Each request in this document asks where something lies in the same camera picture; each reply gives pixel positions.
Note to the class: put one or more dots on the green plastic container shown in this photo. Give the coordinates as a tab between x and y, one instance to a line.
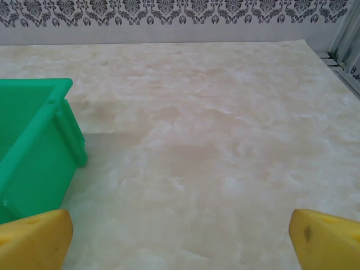
36	146

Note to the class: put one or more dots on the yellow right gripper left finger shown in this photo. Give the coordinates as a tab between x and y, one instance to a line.
31	244

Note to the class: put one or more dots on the aluminium side rail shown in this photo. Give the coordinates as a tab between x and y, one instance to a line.
348	81

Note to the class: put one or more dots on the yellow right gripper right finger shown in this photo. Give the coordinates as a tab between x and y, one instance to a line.
329	247

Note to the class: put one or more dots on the aluminium frame post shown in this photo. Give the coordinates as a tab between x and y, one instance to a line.
341	33

